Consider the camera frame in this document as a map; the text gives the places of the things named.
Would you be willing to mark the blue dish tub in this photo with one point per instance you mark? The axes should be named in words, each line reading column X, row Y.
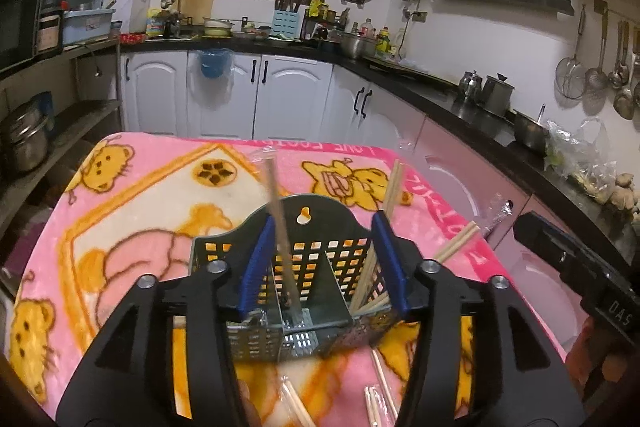
column 86, row 25

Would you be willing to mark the white lower kitchen cabinets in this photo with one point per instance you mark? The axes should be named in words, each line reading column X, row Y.
column 297, row 99

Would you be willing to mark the chopsticks on blanket edge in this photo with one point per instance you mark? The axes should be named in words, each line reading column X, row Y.
column 457, row 242

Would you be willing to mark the steel kettle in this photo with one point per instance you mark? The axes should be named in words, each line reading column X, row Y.
column 470, row 86

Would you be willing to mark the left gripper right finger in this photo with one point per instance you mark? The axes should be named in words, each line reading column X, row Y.
column 482, row 357

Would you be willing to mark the plastic bag with vegetables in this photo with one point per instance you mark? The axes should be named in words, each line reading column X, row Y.
column 582, row 156

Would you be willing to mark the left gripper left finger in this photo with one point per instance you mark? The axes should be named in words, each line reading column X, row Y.
column 126, row 377

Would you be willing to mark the steel pot on shelf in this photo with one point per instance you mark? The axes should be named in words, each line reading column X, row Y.
column 24, row 137

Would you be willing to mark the loose wooden chopsticks pair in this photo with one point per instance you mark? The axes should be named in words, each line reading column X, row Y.
column 378, row 398

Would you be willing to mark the blue hanging bucket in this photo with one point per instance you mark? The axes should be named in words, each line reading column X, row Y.
column 216, row 63

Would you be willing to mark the steel coffee pot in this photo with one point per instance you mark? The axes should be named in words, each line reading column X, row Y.
column 496, row 95

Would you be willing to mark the pink cartoon bear blanket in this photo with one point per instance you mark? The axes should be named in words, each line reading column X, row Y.
column 133, row 207

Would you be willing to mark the dark green utensil basket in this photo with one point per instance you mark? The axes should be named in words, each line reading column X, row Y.
column 329, row 248

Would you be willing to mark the black microwave oven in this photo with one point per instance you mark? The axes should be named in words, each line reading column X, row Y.
column 18, row 30

